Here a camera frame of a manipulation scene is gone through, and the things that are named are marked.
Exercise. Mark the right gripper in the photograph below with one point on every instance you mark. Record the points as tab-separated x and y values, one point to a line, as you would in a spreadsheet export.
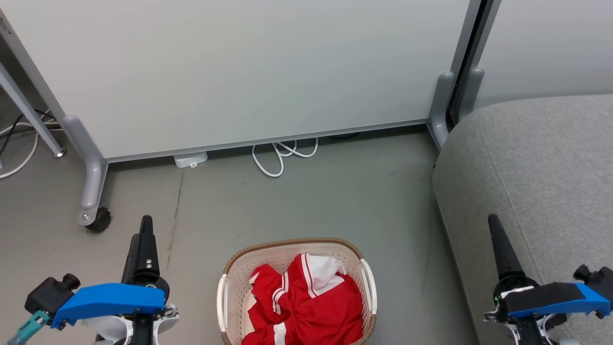
515	285

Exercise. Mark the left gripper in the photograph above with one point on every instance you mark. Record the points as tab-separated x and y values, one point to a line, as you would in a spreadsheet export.
160	283

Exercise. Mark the red garment white trim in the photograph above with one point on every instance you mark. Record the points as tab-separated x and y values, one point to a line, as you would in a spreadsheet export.
311	311

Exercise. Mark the grey fabric sofa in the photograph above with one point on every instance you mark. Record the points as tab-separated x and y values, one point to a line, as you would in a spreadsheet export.
536	182

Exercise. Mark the black caster wheel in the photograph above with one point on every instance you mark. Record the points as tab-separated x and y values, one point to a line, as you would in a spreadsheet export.
100	220

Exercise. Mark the grey partition leg with caster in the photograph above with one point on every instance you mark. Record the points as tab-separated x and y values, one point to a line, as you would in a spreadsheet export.
93	182

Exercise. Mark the cream plastic laundry basket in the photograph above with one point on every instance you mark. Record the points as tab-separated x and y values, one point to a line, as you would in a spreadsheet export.
239	282

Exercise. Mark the white power adapter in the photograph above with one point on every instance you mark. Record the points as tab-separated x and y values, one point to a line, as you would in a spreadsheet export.
190	159

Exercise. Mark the grey metal table leg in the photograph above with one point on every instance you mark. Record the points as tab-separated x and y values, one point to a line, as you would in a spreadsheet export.
28	112

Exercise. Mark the white partition panel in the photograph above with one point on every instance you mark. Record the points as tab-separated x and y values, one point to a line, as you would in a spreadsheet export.
546	43

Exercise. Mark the blue left camera mount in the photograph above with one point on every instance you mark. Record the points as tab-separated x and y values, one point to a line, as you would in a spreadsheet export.
110	299

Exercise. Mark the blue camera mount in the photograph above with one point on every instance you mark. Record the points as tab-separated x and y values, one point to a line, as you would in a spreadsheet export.
110	299
555	297

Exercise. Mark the blue right camera mount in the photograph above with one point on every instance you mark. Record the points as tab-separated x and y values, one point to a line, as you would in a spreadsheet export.
555	297

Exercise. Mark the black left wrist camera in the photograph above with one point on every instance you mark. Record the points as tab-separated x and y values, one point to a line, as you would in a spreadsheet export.
48	294

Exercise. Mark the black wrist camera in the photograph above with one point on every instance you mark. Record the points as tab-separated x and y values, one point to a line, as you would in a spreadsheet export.
598	280
48	294

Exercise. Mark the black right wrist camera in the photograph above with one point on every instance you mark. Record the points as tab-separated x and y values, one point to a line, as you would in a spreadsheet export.
598	280

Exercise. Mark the teal left camera connector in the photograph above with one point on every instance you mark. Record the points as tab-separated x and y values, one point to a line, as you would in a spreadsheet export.
29	326

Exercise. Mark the white partition board grey frame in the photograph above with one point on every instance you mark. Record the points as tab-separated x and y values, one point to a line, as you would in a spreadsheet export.
230	72

